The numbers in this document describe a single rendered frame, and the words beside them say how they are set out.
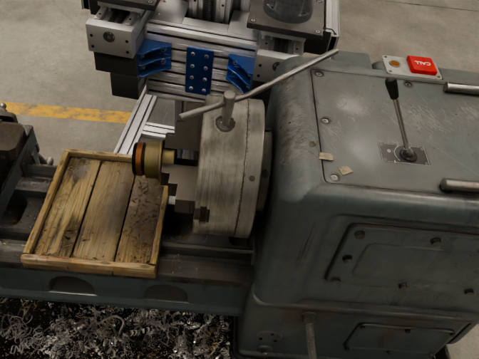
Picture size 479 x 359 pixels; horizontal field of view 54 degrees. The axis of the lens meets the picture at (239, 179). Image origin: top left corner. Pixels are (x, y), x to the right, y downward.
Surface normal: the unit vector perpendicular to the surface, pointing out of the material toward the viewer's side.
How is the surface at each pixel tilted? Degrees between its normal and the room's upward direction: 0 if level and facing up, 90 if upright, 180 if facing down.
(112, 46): 90
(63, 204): 0
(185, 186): 4
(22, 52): 0
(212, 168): 46
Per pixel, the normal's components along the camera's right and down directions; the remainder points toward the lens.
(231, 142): 0.09, -0.26
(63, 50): 0.11, -0.67
